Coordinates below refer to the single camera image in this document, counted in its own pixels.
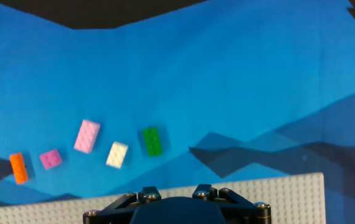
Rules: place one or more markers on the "grey Lego baseplate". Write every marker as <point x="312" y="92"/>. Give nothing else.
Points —
<point x="289" y="199"/>

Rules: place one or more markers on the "small magenta Lego brick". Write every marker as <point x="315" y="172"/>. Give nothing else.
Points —
<point x="50" y="159"/>

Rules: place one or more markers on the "green Lego brick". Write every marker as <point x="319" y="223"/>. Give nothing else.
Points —
<point x="152" y="141"/>

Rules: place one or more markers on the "small white Lego brick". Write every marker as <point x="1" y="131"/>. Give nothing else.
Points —
<point x="117" y="155"/>

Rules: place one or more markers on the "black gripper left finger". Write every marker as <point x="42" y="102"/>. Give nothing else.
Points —
<point x="112" y="214"/>

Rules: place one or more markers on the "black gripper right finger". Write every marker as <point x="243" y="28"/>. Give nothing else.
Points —
<point x="245" y="214"/>

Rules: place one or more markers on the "blue mountain print tablecloth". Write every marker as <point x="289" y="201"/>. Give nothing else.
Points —
<point x="196" y="77"/>

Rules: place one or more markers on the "light pink Lego brick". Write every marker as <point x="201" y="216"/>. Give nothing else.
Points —
<point x="87" y="136"/>

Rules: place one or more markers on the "orange Lego brick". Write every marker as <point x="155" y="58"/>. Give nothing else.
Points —
<point x="18" y="168"/>

